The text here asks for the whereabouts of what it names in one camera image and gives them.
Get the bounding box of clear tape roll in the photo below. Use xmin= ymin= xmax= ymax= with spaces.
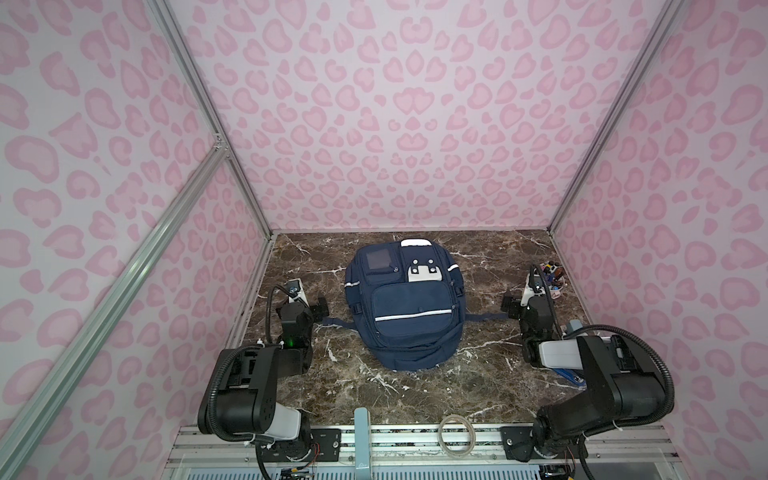
xmin=436 ymin=414 xmax=477 ymax=458

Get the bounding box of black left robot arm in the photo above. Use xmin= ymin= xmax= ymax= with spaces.
xmin=197 ymin=279 xmax=328 ymax=456

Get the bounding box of navy blue student backpack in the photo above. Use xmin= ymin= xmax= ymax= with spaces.
xmin=322 ymin=239 xmax=507 ymax=371

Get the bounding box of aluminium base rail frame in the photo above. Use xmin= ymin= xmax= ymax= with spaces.
xmin=161 ymin=424 xmax=687 ymax=479

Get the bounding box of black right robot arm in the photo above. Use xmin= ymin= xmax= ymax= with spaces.
xmin=501 ymin=264 xmax=675 ymax=462

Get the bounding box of pink pen holder cup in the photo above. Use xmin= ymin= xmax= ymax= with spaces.
xmin=540 ymin=261 xmax=567 ymax=300

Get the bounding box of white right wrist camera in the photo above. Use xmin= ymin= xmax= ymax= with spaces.
xmin=520 ymin=270 xmax=543 ymax=307

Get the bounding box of teal ruler stand post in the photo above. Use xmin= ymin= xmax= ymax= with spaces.
xmin=354 ymin=407 xmax=373 ymax=480

